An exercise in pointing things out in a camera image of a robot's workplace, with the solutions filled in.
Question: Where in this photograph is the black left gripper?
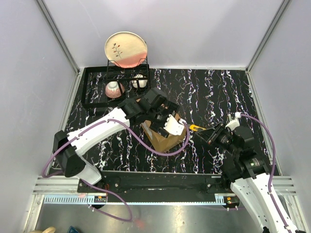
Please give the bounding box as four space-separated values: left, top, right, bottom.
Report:
147 100 181 137

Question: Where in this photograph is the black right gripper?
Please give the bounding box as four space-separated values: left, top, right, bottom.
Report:
195 121 240 156

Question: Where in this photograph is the yellow utility knife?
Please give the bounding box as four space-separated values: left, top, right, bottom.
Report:
188 124 206 132

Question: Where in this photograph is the brown cardboard express box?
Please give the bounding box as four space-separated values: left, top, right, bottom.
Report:
136 97 188 153

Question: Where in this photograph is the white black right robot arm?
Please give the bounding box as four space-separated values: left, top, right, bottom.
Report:
196 123 300 233

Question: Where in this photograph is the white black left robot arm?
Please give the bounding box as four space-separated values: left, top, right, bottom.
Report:
53 88 184 192

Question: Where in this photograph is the small white cup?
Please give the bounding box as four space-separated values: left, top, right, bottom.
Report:
131 74 148 89

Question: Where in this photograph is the pink patterned bowl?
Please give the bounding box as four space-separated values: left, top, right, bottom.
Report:
105 81 124 99

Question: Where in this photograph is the beige pink floral plate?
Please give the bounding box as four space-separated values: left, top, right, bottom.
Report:
104 32 148 68

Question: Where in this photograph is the dark blue tray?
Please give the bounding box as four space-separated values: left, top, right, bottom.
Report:
67 226 79 233

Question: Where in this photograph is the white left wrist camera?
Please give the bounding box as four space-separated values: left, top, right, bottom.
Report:
164 115 187 136

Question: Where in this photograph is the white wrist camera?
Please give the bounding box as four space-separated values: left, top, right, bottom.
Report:
164 115 187 136
225 112 241 131

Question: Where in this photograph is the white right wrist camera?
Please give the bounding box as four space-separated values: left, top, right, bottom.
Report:
225 112 241 131

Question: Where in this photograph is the black wire dish rack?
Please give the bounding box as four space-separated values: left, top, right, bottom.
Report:
81 58 151 109

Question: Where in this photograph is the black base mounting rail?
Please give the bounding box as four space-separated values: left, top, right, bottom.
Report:
77 169 251 197

